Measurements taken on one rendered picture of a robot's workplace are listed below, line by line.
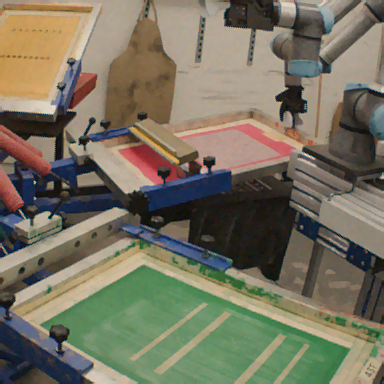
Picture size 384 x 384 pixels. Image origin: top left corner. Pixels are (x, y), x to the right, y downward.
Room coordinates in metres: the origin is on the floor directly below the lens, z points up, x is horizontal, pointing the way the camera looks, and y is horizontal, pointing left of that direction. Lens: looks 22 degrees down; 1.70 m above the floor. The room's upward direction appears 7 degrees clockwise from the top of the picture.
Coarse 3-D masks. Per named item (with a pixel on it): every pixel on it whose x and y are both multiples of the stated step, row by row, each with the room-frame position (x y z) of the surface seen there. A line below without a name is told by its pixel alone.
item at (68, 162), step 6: (54, 162) 1.75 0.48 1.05; (60, 162) 1.75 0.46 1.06; (66, 162) 1.75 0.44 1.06; (72, 162) 1.75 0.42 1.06; (54, 168) 1.71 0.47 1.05; (60, 168) 1.72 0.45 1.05; (66, 168) 1.73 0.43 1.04; (78, 168) 1.75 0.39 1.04; (84, 168) 1.76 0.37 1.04; (90, 168) 1.77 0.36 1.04; (48, 174) 1.70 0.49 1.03; (60, 174) 1.72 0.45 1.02; (66, 174) 1.73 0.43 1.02; (78, 174) 1.75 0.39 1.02; (48, 180) 1.70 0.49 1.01; (54, 180) 1.71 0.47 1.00
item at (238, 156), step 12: (252, 144) 2.12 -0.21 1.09; (264, 144) 2.12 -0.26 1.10; (276, 144) 2.12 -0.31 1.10; (288, 144) 2.12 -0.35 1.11; (204, 156) 1.99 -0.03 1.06; (216, 156) 1.99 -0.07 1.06; (228, 156) 1.99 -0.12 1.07; (240, 156) 1.99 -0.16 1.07; (252, 156) 1.99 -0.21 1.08; (264, 156) 1.99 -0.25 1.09; (276, 156) 1.99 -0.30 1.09; (144, 168) 1.89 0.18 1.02; (156, 168) 1.89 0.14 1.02; (204, 168) 1.89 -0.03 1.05; (216, 168) 1.88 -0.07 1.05; (228, 168) 1.88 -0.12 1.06; (156, 180) 1.79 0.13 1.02; (168, 180) 1.79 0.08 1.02
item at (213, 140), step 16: (224, 128) 2.30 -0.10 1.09; (240, 128) 2.30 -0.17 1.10; (256, 128) 2.30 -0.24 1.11; (144, 144) 2.13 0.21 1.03; (192, 144) 2.12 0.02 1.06; (208, 144) 2.12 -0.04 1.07; (224, 144) 2.12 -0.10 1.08; (240, 144) 2.11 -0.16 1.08; (128, 160) 1.97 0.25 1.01; (144, 160) 1.96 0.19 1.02; (160, 160) 1.96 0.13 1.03
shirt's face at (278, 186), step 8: (264, 176) 2.16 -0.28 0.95; (272, 176) 2.17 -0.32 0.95; (272, 184) 2.08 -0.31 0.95; (280, 184) 2.09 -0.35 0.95; (240, 192) 1.94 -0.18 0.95; (248, 192) 1.96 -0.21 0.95; (256, 192) 1.97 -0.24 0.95; (264, 192) 1.98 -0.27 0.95; (272, 192) 1.99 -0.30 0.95; (280, 192) 2.00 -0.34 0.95; (288, 192) 2.01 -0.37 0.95; (192, 200) 1.81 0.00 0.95; (200, 200) 1.82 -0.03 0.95; (208, 200) 1.83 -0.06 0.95; (216, 200) 1.84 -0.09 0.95; (224, 200) 1.85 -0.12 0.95; (232, 200) 1.86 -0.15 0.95; (240, 200) 1.87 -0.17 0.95
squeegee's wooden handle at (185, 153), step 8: (144, 120) 2.11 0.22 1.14; (152, 128) 2.02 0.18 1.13; (160, 128) 2.01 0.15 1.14; (160, 136) 1.94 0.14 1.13; (168, 136) 1.93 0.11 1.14; (168, 144) 1.86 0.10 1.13; (176, 144) 1.85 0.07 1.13; (184, 144) 1.84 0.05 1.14; (184, 152) 1.78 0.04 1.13; (192, 152) 1.77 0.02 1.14; (184, 160) 1.76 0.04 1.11; (192, 160) 1.77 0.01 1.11
